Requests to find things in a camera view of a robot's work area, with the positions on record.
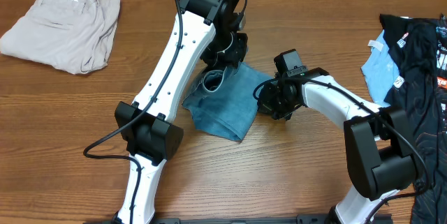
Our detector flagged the light blue garment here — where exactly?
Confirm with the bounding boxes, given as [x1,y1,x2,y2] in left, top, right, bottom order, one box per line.
[361,31,400,107]

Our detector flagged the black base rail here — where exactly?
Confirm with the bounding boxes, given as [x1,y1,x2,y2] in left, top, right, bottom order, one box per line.
[83,213,394,224]

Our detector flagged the folded beige trousers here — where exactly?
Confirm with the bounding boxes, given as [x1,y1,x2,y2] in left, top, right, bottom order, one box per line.
[1,0,121,75]

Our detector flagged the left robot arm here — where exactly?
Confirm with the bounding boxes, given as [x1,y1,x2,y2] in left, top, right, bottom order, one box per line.
[112,0,248,223]

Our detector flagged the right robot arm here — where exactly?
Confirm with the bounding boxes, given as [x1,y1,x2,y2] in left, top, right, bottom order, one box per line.
[253,50,430,223]

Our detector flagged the blue denim jeans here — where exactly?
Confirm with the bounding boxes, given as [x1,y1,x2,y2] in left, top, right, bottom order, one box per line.
[182,63,271,142]

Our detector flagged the black printed t-shirt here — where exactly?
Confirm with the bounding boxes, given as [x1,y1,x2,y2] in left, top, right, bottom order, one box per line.
[379,14,446,223]

